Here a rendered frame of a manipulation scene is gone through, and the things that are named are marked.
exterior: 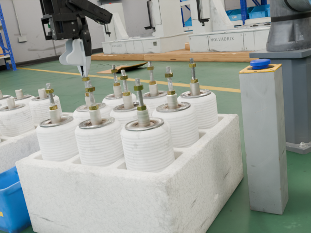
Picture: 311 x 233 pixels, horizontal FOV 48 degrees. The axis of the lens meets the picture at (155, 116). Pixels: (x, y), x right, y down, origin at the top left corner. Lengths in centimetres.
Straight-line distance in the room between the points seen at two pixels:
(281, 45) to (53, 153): 70
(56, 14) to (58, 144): 29
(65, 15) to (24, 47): 640
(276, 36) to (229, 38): 221
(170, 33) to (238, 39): 123
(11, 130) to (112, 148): 45
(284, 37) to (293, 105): 20
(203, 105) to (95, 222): 35
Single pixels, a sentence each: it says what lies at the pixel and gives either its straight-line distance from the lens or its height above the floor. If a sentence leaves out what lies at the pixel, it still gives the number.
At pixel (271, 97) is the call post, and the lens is 72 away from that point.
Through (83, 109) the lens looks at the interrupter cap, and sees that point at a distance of 88.
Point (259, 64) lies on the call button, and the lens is 72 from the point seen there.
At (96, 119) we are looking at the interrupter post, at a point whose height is 26.
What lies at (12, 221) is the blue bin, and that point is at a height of 4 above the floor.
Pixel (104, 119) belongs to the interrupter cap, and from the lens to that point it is 74.
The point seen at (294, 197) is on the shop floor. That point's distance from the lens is 89.
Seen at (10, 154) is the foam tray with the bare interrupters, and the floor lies 15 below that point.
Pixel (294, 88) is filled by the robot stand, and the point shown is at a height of 19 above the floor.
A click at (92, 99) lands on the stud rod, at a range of 71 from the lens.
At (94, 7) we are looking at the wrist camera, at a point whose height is 49.
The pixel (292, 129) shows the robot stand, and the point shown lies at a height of 7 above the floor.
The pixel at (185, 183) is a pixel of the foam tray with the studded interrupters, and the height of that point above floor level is 14.
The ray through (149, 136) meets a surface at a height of 24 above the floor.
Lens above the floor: 43
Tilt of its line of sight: 15 degrees down
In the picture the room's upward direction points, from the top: 9 degrees counter-clockwise
